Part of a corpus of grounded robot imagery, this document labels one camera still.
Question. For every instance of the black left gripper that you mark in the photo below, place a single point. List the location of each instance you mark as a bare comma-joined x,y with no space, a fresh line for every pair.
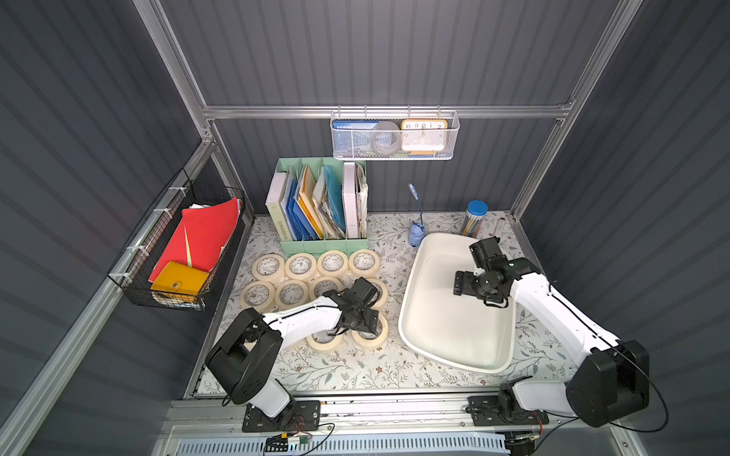
368,318

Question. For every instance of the white slotted cable duct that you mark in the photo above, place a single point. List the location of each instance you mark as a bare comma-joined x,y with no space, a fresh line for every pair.
444,443

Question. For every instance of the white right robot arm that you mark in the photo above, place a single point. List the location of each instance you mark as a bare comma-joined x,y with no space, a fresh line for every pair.
612,376

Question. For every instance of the yellow wallet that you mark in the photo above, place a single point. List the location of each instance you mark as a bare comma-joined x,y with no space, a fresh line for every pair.
180,280

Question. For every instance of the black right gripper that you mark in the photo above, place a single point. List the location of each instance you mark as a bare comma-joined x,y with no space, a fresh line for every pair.
465,283

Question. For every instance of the yellow white alarm clock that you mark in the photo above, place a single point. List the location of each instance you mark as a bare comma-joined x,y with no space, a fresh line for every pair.
427,136

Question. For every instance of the mint green file organizer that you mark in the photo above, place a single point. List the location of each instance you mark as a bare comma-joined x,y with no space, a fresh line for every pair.
320,197

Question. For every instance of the cream masking tape roll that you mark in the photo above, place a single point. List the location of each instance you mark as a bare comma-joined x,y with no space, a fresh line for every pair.
370,341
290,294
301,267
269,268
257,295
321,285
324,342
382,293
333,263
364,263

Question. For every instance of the white wire wall basket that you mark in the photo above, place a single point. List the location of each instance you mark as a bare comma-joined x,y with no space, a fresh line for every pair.
398,116

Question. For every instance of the cream book with black lettering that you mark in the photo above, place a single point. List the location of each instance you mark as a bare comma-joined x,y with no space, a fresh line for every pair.
274,204

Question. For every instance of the red paper folder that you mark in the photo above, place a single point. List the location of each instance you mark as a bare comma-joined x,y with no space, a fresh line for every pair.
201,237

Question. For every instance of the blue box in basket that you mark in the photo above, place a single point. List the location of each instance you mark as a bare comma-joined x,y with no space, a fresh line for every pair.
352,138

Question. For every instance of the white plastic storage box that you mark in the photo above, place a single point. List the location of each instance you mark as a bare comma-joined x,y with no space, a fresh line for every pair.
457,331

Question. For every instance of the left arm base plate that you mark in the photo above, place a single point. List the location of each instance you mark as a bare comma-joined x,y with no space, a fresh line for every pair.
298,416

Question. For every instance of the floral patterned table mat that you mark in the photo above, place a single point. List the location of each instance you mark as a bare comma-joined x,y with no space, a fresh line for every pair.
394,366

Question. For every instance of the grey tape roll in basket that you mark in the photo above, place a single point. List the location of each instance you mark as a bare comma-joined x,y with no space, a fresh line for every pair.
385,139

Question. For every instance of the white binder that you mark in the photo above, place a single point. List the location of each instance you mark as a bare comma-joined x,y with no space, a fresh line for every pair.
349,200

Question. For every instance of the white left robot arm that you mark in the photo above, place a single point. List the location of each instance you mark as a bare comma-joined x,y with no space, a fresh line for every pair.
243,358

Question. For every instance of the black wire side basket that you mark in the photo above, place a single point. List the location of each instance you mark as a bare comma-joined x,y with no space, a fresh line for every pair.
132,275

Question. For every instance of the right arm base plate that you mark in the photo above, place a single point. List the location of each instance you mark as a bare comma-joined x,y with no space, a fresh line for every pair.
490,410

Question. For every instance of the clear tube of coloured pencils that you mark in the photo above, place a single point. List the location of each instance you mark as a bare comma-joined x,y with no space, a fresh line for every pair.
475,213

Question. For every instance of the blue folder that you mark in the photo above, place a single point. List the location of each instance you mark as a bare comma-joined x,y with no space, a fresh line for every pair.
301,228

